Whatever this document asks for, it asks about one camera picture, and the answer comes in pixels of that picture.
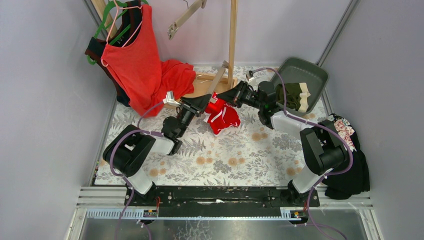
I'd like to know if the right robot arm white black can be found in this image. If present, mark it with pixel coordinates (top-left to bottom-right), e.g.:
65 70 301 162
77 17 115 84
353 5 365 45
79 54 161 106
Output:
217 81 353 202

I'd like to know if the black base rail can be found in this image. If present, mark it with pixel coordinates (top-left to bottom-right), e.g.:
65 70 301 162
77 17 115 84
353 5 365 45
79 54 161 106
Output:
124 186 320 218

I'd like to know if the green plastic hanger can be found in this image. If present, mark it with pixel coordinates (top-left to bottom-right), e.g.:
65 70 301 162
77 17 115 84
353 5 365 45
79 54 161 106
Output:
97 0 149 48

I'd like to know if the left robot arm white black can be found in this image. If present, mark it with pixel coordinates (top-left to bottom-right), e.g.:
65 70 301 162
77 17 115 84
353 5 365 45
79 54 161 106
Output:
103 91 212 195

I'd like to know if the black floral garment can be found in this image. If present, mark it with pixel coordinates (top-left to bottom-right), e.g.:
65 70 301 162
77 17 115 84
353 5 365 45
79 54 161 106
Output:
322 113 371 201

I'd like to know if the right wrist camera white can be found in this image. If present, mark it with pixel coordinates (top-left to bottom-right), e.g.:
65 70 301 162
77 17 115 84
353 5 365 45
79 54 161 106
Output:
245 70 256 83

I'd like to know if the red underwear with white lettering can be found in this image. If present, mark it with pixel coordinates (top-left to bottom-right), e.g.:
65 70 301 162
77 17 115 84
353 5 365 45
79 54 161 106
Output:
203 92 241 137

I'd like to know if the red tank top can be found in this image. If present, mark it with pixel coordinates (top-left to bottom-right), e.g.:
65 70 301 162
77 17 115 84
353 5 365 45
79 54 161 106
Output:
101 4 196 117

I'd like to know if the dark striped garment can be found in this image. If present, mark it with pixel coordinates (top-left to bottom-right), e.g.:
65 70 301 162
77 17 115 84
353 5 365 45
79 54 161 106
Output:
84 0 143 107

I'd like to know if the wooden clothes rack stand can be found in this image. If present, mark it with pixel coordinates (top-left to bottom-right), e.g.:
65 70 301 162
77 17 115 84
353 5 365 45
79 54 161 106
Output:
167 0 238 96

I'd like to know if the olive green underwear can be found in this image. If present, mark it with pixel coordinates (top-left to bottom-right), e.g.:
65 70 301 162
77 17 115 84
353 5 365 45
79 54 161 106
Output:
275 82 311 113

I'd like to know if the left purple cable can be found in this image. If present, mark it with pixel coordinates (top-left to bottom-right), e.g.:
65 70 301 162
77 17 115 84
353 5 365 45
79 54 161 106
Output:
109 100 167 240

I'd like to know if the floral table cloth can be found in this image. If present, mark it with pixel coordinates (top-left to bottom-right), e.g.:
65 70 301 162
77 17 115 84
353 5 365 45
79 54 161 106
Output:
94 65 329 187

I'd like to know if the pink wire hanger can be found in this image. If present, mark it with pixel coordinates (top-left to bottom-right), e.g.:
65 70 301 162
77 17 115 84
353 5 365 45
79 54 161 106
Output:
100 0 144 68

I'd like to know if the grey plastic bin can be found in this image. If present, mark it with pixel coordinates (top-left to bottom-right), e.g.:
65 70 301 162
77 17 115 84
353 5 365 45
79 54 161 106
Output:
270 57 329 117

